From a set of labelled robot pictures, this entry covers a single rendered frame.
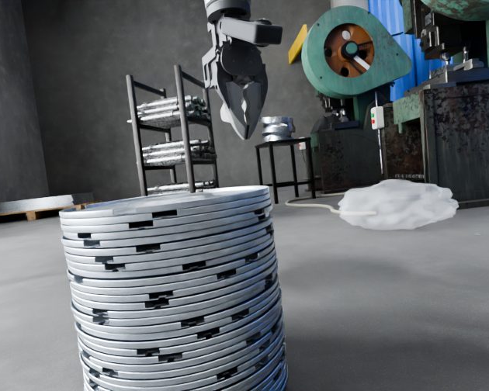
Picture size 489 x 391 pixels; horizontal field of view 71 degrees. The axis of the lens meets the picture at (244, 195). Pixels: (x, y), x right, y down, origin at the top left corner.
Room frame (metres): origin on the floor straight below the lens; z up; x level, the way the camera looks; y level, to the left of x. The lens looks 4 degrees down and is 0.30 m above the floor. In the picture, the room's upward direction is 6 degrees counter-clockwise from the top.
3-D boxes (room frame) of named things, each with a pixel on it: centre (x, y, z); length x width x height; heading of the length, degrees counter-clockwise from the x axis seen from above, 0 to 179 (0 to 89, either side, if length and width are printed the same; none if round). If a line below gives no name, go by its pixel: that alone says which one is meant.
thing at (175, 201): (0.51, 0.11, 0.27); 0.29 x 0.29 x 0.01
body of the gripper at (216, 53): (0.59, 0.00, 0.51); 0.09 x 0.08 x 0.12; 26
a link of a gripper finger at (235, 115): (0.58, 0.01, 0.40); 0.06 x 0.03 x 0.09; 26
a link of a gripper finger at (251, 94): (0.59, -0.02, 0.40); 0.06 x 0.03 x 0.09; 26
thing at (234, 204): (0.51, 0.11, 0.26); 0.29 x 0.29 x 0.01
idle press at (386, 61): (3.78, -1.41, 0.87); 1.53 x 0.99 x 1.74; 97
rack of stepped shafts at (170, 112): (2.27, 0.41, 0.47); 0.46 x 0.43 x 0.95; 74
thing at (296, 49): (6.28, -1.64, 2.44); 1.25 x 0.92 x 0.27; 4
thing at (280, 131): (3.24, -0.39, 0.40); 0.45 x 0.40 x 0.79; 16
